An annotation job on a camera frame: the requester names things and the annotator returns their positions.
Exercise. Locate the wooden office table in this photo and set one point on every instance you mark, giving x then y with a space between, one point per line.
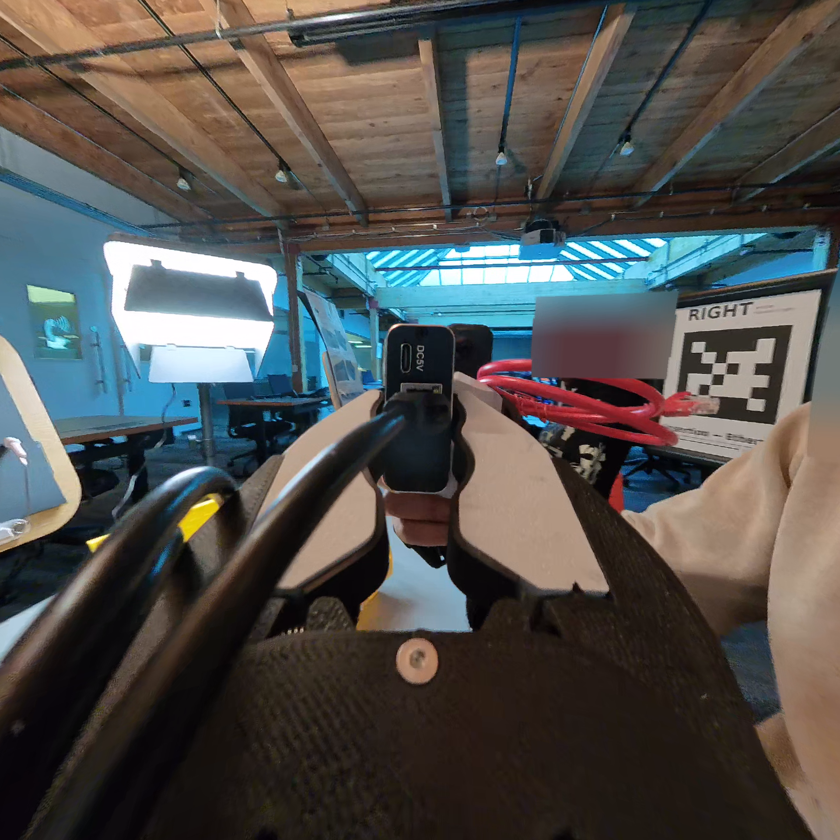
118 426
275 401

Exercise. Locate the framed marker sign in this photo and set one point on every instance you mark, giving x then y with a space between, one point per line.
735 354

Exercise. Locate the studio light panel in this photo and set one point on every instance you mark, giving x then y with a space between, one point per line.
197 289

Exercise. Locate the ceiling projector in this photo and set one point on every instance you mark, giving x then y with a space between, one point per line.
541 243

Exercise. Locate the black office chair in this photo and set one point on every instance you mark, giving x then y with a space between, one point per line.
656 469

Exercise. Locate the black ethernet adapter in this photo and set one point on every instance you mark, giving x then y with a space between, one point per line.
420 459

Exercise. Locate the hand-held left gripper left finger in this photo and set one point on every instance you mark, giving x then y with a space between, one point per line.
341 525

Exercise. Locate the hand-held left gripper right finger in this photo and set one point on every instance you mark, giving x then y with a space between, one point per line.
525 518

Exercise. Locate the green wall poster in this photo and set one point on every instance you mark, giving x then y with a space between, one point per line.
54 321

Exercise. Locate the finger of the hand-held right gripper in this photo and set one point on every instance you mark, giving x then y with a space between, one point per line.
482 390

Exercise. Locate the yellow plastic bin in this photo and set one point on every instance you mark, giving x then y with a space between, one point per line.
197 515

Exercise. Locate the printed display banner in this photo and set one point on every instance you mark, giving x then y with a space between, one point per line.
331 341

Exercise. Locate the person's right hand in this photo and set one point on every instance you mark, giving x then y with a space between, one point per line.
420 518

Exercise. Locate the person's right forearm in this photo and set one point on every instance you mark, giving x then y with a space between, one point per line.
754 512

